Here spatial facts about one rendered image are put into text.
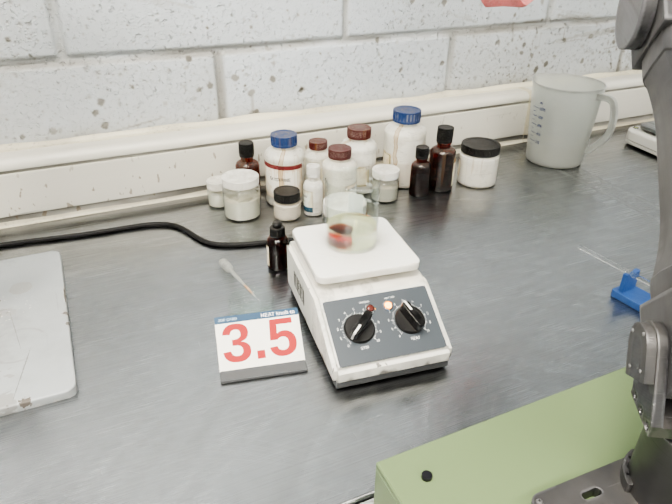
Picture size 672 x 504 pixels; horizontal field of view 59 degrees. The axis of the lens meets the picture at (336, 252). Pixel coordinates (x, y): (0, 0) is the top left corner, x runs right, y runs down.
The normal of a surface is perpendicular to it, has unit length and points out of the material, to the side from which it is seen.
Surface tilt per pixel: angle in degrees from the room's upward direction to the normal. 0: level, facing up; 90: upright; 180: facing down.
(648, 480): 91
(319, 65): 90
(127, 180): 90
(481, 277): 0
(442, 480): 1
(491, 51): 90
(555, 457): 1
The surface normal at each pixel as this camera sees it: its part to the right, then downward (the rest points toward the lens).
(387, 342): 0.16, -0.51
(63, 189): 0.42, 0.46
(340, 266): 0.01, -0.87
